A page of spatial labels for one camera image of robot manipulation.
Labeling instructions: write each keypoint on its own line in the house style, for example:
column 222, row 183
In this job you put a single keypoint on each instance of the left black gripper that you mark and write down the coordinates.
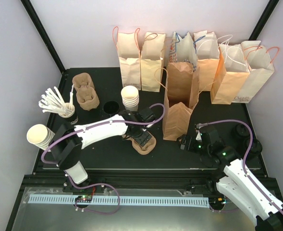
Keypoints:
column 142, row 140

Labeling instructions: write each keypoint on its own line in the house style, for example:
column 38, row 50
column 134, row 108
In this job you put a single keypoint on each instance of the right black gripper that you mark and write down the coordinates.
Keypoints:
column 185, row 138

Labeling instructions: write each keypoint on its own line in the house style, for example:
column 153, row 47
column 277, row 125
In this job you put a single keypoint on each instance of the brown pulp cup carrier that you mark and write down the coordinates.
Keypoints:
column 143, row 144

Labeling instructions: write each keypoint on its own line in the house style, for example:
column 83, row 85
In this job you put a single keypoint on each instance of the brown kraft paper bag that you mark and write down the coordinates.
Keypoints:
column 180, row 98

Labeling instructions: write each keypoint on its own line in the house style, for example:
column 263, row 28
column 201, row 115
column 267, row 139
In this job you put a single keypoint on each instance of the black cup lid stack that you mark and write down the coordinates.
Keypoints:
column 255, row 149
column 240, row 132

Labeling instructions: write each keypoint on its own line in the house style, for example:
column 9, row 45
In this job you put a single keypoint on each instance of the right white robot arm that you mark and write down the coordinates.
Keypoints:
column 236, row 181

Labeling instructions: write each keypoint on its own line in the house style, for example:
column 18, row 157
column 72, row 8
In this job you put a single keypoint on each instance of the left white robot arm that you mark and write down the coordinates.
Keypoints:
column 67, row 152

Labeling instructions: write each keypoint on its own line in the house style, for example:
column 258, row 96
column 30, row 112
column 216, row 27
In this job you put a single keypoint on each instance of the black paper cup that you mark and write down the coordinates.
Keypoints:
column 111, row 108

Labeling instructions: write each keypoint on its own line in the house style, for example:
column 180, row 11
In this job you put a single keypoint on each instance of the white paper cup stack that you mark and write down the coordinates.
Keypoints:
column 130, row 98

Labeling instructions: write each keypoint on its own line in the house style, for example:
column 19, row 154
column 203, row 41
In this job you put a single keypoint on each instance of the stacked pulp cup carriers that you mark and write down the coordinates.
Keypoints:
column 85, row 91

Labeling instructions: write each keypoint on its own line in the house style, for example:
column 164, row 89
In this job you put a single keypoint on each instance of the cream paper bag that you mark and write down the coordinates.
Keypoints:
column 152, row 61

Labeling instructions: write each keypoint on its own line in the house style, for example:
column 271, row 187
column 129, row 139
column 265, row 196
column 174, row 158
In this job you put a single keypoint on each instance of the cup of white stirrers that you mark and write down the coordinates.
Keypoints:
column 53, row 102

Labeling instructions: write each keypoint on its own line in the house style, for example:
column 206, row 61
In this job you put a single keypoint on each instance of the blue patterned paper bag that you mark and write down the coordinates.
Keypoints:
column 183, row 50

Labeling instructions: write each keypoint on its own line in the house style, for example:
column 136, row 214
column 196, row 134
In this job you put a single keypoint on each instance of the tilted paper cup stack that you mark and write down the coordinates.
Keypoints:
column 40, row 136

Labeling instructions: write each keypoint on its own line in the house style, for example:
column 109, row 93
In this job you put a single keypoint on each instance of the orange white paper bag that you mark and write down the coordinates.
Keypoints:
column 208, row 55

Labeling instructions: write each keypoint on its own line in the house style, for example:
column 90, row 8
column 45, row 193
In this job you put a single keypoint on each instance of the white cream logo bag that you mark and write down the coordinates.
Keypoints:
column 260, row 63

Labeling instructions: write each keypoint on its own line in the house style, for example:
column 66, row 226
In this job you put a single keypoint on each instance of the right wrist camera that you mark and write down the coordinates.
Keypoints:
column 198, row 128

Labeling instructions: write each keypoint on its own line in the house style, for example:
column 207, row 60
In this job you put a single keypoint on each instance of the white slotted cable duct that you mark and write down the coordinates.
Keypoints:
column 202, row 202

